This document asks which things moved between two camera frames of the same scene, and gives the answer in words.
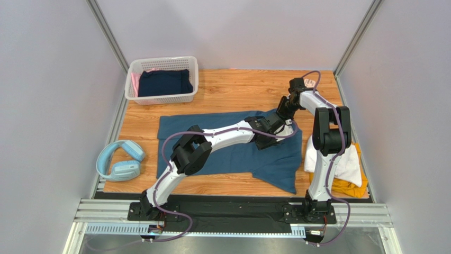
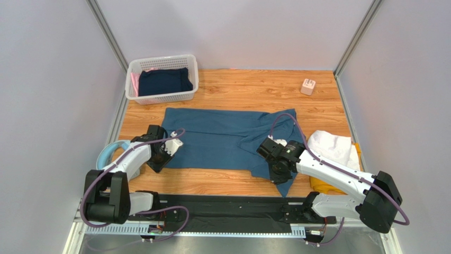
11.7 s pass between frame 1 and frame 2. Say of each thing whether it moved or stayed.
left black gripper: moved
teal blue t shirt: moved
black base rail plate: stayed
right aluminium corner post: stayed
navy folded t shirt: stayed
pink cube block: stayed
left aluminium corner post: stayed
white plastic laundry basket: stayed
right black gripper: moved
